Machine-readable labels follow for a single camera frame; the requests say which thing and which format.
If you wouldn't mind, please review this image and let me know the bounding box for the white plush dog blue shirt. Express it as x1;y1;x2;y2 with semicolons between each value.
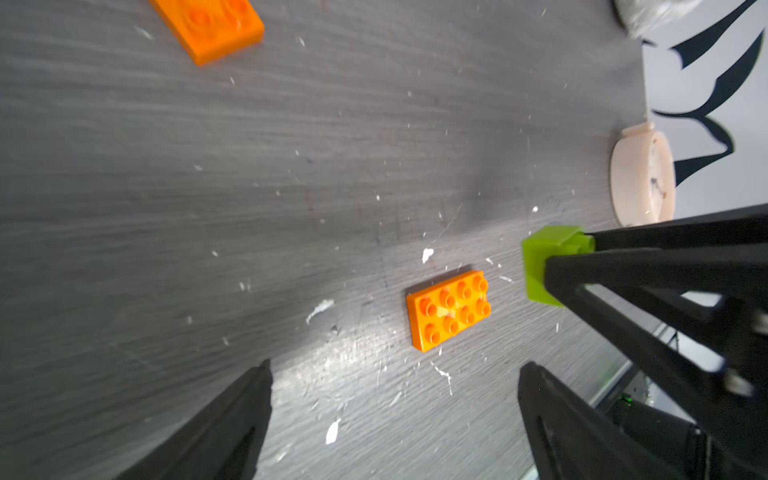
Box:
612;0;702;38

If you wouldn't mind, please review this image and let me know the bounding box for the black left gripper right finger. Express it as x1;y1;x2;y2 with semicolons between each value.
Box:
518;362;684;479

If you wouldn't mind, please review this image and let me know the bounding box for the flat orange 2x4 lego plate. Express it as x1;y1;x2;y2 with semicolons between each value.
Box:
149;0;265;66

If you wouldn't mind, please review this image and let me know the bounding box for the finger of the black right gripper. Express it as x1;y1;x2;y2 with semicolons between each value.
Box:
590;204;767;251
544;243;767;462

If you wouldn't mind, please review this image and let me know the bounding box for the lime green 2x2 lego brick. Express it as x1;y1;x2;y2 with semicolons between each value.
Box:
520;225;596;308

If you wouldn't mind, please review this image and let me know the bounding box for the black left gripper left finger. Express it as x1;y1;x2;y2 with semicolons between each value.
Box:
118;359;273;479

